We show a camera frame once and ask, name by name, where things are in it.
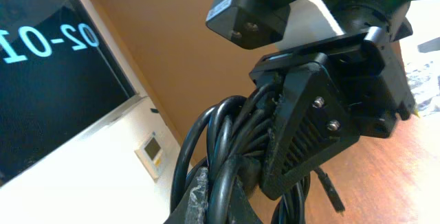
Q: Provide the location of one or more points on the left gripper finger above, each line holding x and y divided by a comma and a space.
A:
194, 205

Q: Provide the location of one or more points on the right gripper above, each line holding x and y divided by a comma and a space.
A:
311, 124

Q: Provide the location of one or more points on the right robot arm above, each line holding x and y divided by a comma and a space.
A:
354, 15

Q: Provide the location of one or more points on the white wall thermostat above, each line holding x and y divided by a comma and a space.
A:
152, 155

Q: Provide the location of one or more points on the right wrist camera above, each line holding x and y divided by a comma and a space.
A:
251, 24

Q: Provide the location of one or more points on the wall monitor screen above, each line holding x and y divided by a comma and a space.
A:
58, 77

